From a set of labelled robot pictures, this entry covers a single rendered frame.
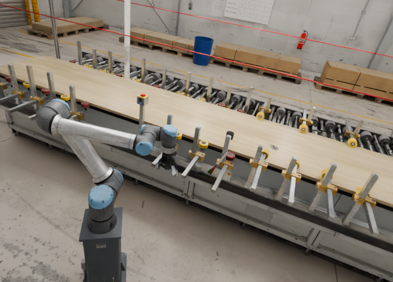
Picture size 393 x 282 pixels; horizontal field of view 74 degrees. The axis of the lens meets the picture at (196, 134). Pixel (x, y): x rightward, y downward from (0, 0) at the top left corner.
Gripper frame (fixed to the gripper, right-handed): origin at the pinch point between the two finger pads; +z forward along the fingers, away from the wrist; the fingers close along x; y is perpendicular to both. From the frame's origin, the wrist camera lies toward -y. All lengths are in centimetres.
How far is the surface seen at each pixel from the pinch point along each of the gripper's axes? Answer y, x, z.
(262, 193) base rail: -41, 68, 24
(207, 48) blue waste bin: -583, -140, 43
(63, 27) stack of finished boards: -533, -579, 68
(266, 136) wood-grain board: -99, 60, 4
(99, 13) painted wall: -749, -614, 47
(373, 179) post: -37, 130, -20
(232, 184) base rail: -39, 43, 24
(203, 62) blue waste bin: -581, -145, 83
